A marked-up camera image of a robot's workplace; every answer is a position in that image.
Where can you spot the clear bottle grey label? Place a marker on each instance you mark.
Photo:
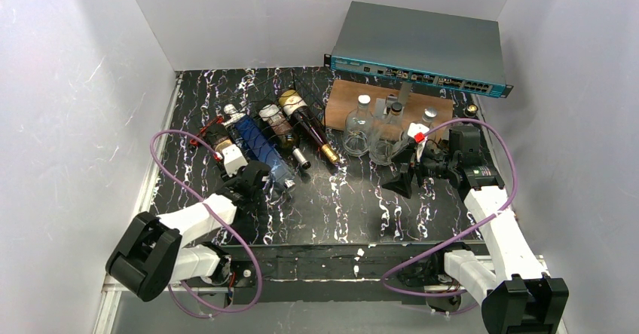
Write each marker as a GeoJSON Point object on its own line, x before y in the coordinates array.
{"type": "Point", "coordinates": [358, 128]}

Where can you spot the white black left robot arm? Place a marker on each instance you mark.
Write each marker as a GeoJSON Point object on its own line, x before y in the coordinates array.
{"type": "Point", "coordinates": [156, 251]}

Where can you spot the wooden board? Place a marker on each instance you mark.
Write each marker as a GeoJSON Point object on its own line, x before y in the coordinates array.
{"type": "Point", "coordinates": [343, 99]}

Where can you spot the blue square glass bottle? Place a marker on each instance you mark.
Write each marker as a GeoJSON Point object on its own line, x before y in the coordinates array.
{"type": "Point", "coordinates": [259, 145]}

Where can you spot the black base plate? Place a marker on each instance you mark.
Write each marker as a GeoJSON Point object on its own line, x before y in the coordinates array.
{"type": "Point", "coordinates": [332, 273]}

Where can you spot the metal bracket with knob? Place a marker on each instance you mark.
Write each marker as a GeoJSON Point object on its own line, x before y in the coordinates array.
{"type": "Point", "coordinates": [399, 94]}

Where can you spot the dark bottle gold foil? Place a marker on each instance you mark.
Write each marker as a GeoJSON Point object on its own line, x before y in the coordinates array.
{"type": "Point", "coordinates": [300, 113]}

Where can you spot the teal network switch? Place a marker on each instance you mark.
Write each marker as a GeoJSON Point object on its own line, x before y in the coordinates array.
{"type": "Point", "coordinates": [421, 47]}

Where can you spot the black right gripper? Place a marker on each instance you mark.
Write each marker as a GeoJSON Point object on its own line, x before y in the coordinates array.
{"type": "Point", "coordinates": [417, 164]}

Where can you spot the red black wine rack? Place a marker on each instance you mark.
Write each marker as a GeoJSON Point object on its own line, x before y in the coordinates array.
{"type": "Point", "coordinates": [201, 134]}

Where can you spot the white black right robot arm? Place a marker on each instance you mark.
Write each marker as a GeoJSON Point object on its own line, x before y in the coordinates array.
{"type": "Point", "coordinates": [517, 295]}

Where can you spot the dark bottle brown label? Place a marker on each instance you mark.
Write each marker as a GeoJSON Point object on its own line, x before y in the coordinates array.
{"type": "Point", "coordinates": [218, 138]}

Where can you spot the clear bottle gold label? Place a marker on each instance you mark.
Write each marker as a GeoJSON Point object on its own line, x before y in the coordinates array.
{"type": "Point", "coordinates": [471, 111]}

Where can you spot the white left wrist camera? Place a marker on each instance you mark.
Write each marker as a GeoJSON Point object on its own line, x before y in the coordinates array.
{"type": "Point", "coordinates": [230, 158]}

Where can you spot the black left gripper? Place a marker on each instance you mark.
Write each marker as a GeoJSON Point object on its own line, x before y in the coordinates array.
{"type": "Point", "coordinates": [258, 176]}

